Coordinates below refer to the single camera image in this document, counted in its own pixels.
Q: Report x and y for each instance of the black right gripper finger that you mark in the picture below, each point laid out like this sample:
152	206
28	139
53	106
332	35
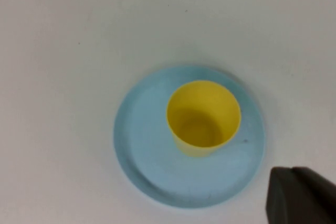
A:
302	197

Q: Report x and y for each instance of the yellow plastic cup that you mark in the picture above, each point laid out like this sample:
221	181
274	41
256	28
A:
202	119

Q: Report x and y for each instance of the light blue round plate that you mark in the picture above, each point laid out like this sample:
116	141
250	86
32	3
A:
157	171

